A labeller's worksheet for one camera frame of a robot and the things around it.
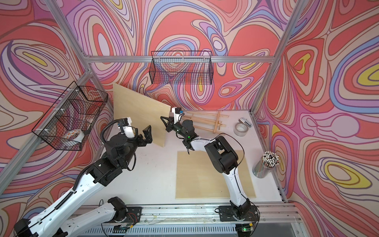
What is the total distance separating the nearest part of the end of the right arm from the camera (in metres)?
0.75

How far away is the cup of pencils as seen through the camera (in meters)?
0.74

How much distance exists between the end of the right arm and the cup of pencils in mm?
375
